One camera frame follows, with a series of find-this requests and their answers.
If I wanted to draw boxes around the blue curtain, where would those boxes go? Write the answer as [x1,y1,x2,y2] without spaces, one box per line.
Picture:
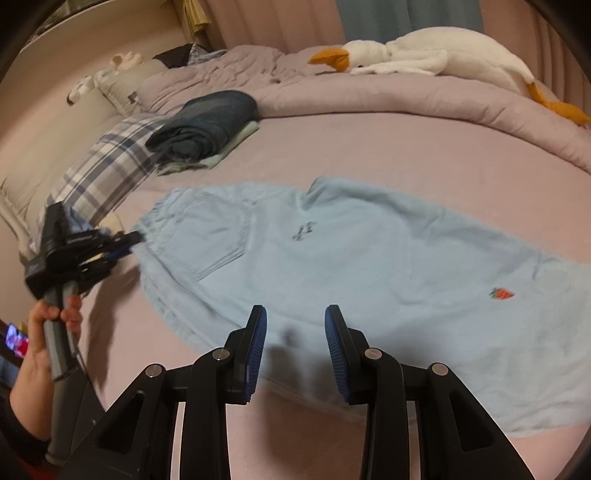
[335,0,484,44]

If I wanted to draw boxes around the person's left forearm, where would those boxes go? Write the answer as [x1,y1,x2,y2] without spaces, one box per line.
[0,351,61,467]

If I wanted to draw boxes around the pink quilt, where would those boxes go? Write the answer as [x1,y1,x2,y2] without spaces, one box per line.
[139,45,591,174]

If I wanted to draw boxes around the yellow striped cloth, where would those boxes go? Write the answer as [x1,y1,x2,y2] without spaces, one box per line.
[181,0,209,37]

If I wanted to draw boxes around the smartphone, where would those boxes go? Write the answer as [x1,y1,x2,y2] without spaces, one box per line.
[4,323,31,359]

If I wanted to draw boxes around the light blue denim pants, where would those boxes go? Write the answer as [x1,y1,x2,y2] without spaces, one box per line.
[136,175,591,437]

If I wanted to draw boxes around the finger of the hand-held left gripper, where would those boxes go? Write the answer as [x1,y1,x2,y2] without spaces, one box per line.
[108,231,145,247]
[81,248,132,283]

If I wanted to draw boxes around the beige pillow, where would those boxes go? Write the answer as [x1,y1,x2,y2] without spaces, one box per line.
[0,173,51,252]
[98,60,169,116]

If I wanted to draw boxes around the folded pale green garment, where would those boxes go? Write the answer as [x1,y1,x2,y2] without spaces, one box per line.
[157,121,260,176]

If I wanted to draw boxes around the dark garment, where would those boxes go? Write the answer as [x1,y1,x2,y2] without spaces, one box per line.
[152,44,200,69]

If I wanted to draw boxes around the person's left hand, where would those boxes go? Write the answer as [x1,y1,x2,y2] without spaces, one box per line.
[27,294,85,372]

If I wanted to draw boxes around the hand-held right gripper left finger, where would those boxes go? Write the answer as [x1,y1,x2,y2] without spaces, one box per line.
[53,305,269,480]

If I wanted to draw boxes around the pink bed sheet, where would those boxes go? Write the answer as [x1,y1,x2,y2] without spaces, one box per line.
[0,111,591,480]

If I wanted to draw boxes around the blue checked shirt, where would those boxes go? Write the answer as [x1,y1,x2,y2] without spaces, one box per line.
[188,43,228,66]

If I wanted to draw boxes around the small white plush toy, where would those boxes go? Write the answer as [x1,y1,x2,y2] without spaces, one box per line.
[67,52,144,106]

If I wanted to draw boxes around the pink curtain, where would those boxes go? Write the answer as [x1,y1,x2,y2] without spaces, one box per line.
[203,0,343,52]
[480,0,591,93]

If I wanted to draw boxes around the plaid pillow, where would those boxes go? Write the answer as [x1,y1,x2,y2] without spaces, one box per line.
[30,114,169,252]

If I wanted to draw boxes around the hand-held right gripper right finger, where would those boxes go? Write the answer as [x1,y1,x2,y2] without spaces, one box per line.
[324,305,536,480]

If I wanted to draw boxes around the white goose plush toy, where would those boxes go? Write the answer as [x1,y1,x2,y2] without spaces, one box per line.
[308,28,591,126]

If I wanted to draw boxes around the folded dark blue jeans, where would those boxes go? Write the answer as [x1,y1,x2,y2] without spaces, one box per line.
[145,90,259,162]

